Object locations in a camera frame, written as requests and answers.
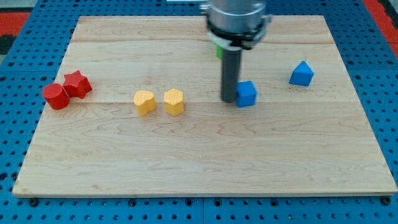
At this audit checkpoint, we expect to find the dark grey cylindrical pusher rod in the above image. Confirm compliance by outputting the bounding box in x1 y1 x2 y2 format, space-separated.
220 49 241 103

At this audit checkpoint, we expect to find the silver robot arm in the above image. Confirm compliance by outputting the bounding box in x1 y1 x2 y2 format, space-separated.
200 0 272 103

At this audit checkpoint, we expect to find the red star block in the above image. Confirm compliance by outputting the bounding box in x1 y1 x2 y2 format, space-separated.
63 70 92 99

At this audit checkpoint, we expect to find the green block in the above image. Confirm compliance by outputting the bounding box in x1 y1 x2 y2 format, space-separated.
216 45 223 59

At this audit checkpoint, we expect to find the blue cube block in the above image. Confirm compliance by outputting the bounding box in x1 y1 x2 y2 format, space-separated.
236 80 257 108

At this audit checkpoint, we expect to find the yellow hexagon block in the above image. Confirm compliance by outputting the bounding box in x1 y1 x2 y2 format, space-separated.
164 88 185 116

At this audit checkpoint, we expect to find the blue triangular prism block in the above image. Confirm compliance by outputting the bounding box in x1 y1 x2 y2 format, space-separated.
289 61 315 86

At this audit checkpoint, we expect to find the yellow heart block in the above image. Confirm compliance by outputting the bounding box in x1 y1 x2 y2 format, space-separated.
133 90 157 116

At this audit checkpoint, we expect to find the wooden board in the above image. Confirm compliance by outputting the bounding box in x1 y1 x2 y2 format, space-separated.
13 16 397 198

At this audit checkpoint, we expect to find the red cylinder block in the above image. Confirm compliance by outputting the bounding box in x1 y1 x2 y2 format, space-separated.
42 83 70 110

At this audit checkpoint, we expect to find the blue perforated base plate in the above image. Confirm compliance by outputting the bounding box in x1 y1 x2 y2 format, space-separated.
1 0 397 223

